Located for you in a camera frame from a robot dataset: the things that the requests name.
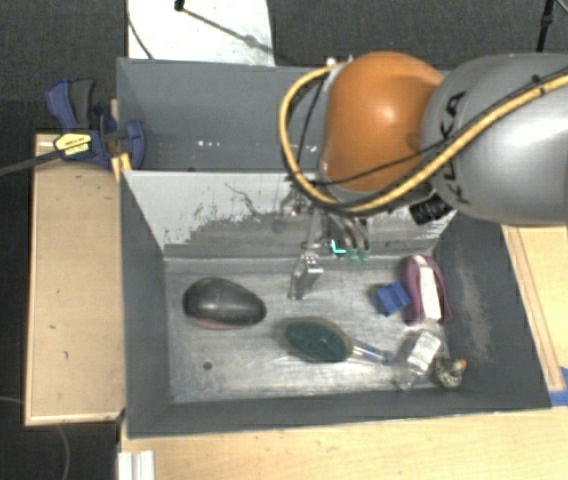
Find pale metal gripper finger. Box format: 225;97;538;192
288;253;312;301
304;256;326;295

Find dark green oval brush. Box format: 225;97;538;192
280;316;396;367

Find black egg-shaped object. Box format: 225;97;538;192
181;276;268;331

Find blue ridged block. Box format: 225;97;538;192
374;282;412;317

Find grey metal bin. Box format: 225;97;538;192
115;56;553;439

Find purple and white shoe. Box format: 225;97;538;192
402;253;454;326

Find clear glass object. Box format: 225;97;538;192
392;329;443;392

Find small grey toy figure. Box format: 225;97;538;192
432;357;468;389

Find pale wood board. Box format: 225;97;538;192
23;132;128;427

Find black cylinder on white bracket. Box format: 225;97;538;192
409;195;454;227

